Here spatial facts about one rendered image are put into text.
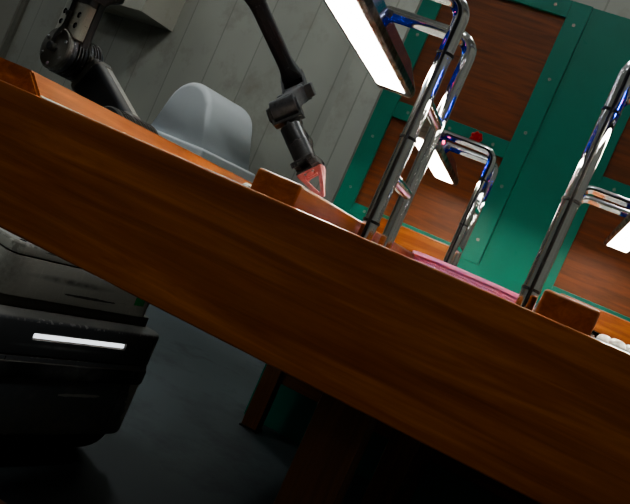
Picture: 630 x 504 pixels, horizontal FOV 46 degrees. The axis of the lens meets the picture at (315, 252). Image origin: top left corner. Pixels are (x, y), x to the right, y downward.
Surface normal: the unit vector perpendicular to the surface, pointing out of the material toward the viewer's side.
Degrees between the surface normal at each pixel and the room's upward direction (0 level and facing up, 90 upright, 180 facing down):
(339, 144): 90
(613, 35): 90
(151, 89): 90
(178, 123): 90
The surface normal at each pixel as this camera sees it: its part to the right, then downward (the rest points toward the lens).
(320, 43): -0.50, -0.19
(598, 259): -0.28, -0.09
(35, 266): 0.77, 0.36
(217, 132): 0.83, 0.04
